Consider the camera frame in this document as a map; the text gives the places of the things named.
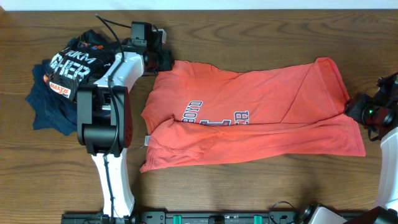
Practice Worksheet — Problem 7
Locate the red printed t-shirt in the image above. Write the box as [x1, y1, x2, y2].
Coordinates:
[141, 57, 366, 172]

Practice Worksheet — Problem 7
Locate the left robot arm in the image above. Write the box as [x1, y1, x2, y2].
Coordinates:
[76, 21, 174, 223]

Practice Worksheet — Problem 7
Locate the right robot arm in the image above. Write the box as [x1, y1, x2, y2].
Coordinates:
[343, 73, 397, 224]

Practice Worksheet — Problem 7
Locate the black printed jersey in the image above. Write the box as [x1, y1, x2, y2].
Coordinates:
[44, 29, 119, 101]

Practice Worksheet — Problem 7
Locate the navy blue t-shirt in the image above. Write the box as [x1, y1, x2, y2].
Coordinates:
[25, 59, 77, 136]

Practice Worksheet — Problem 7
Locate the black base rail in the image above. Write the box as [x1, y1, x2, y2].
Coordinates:
[60, 203, 322, 224]

